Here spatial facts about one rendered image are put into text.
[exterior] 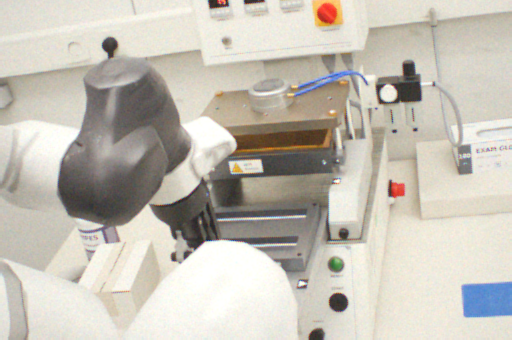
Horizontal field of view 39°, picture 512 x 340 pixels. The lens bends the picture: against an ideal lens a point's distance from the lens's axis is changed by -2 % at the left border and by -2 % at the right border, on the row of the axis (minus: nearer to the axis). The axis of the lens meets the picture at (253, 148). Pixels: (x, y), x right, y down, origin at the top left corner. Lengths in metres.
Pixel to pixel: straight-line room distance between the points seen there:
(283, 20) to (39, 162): 0.78
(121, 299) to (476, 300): 0.66
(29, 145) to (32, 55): 1.18
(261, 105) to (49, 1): 0.80
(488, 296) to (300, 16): 0.63
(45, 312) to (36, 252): 1.88
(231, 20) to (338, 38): 0.21
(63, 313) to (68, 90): 1.58
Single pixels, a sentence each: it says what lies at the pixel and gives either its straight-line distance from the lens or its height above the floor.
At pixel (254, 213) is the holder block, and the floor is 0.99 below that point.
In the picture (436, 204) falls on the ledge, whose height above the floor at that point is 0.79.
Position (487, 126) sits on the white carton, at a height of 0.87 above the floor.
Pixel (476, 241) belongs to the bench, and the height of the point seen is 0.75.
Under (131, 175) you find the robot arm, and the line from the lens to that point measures 0.74.
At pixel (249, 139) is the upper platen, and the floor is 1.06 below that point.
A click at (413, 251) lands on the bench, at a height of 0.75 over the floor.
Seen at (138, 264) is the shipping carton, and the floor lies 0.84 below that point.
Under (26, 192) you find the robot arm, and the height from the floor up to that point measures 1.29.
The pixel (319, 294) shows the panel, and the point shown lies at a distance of 1.28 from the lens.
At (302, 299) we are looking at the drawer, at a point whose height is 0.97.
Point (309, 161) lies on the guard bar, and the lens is 1.30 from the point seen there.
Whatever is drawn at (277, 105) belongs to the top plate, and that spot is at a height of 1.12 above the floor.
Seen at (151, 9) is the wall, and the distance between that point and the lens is 1.87.
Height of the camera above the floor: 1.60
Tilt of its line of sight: 24 degrees down
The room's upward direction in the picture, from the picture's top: 11 degrees counter-clockwise
